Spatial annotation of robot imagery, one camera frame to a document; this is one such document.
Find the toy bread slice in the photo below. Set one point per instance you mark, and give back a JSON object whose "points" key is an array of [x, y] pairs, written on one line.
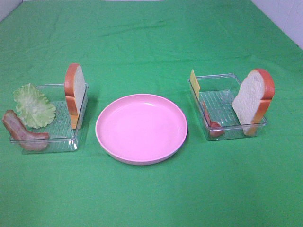
{"points": [[253, 99], [74, 88]]}

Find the toy lettuce leaf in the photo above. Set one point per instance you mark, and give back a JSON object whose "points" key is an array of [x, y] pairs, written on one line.
{"points": [[33, 107]]}

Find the thick toy bacon strip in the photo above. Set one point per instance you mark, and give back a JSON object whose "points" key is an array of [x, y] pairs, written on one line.
{"points": [[18, 131]]}

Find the pink round plate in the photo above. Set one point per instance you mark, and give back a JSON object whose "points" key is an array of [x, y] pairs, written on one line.
{"points": [[141, 129]]}

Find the yellow toy cheese slice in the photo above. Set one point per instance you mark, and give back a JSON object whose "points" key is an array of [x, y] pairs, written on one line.
{"points": [[194, 83]]}

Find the right clear plastic tray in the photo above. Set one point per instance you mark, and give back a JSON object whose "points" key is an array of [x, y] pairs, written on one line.
{"points": [[218, 92]]}

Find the clear plastic tray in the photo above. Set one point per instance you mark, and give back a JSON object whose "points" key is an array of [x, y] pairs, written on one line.
{"points": [[62, 137], [218, 92]]}

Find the thin toy bacon strip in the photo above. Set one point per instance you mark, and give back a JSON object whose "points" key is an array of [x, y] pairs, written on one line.
{"points": [[215, 128]]}

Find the green tablecloth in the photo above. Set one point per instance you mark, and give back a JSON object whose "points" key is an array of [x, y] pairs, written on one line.
{"points": [[151, 47]]}

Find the left clear plastic tray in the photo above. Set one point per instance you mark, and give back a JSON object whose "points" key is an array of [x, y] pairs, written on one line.
{"points": [[62, 137]]}

